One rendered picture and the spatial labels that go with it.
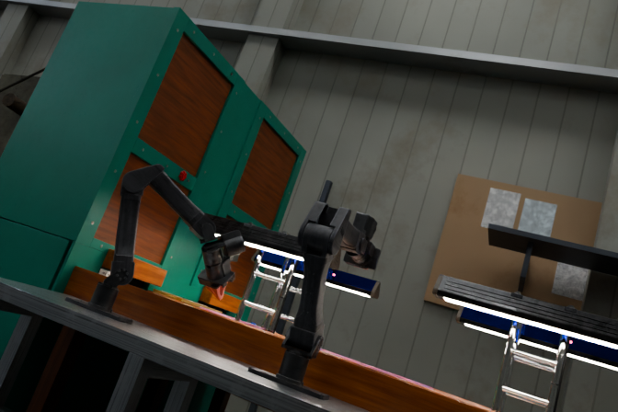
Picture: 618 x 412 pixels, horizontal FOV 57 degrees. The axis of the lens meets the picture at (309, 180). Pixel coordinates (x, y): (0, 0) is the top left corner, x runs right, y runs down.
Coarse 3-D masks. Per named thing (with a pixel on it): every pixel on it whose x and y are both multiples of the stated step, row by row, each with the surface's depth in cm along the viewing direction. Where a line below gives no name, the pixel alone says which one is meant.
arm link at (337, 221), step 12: (324, 204) 141; (312, 216) 138; (324, 216) 142; (336, 216) 137; (348, 216) 139; (300, 228) 136; (336, 228) 135; (348, 228) 148; (300, 240) 136; (336, 240) 134; (348, 240) 150; (360, 240) 158; (336, 252) 136; (360, 252) 161
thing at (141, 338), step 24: (0, 288) 149; (24, 288) 156; (48, 312) 142; (72, 312) 140; (96, 336) 136; (120, 336) 134; (144, 336) 138; (168, 336) 163; (168, 360) 128; (192, 360) 127; (216, 360) 138; (216, 384) 123; (240, 384) 122; (264, 384) 121; (288, 408) 117; (312, 408) 116; (336, 408) 123; (360, 408) 144
